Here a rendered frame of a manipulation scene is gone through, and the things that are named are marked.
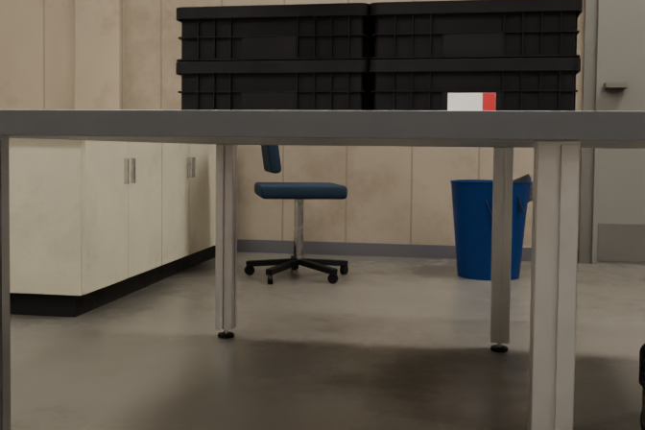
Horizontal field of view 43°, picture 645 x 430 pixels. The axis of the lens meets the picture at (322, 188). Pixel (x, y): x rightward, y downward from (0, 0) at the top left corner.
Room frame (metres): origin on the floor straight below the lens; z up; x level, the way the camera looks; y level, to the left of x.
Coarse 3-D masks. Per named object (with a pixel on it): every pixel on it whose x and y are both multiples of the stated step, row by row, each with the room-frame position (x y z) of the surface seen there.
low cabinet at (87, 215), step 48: (48, 144) 3.05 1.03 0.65; (96, 144) 3.13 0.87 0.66; (144, 144) 3.61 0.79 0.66; (192, 144) 4.26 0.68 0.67; (48, 192) 3.05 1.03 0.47; (96, 192) 3.13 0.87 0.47; (144, 192) 3.61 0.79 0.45; (192, 192) 4.26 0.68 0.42; (48, 240) 3.05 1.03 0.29; (96, 240) 3.13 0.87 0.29; (144, 240) 3.61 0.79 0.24; (192, 240) 4.26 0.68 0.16; (48, 288) 3.05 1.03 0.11; (96, 288) 3.13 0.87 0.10
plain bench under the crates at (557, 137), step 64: (0, 128) 1.26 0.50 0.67; (64, 128) 1.24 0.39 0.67; (128, 128) 1.22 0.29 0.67; (192, 128) 1.21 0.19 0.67; (256, 128) 1.19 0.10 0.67; (320, 128) 1.18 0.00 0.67; (384, 128) 1.16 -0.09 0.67; (448, 128) 1.15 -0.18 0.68; (512, 128) 1.13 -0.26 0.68; (576, 128) 1.12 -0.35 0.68; (640, 128) 1.10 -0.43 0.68; (0, 192) 1.35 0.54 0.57; (512, 192) 2.58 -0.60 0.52; (576, 192) 1.17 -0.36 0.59; (0, 256) 1.35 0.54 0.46; (576, 256) 1.16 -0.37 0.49; (0, 320) 1.35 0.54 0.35; (0, 384) 1.35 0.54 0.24
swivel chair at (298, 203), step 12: (264, 156) 4.27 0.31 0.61; (276, 156) 4.03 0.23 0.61; (264, 168) 4.36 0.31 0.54; (276, 168) 4.02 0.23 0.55; (264, 192) 3.87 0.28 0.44; (276, 192) 3.88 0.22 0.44; (288, 192) 3.88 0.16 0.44; (300, 192) 3.89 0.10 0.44; (312, 192) 3.90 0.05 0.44; (324, 192) 3.91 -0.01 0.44; (336, 192) 3.92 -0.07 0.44; (300, 204) 4.09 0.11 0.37; (300, 216) 4.09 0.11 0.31; (300, 228) 4.09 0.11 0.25; (300, 240) 4.09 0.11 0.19; (300, 252) 4.09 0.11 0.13; (252, 264) 4.14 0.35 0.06; (264, 264) 4.13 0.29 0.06; (276, 264) 4.11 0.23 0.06; (288, 264) 3.99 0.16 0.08; (300, 264) 4.07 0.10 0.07; (312, 264) 4.00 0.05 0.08; (324, 264) 4.15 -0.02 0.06; (336, 264) 4.18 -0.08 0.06; (336, 276) 3.90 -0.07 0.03
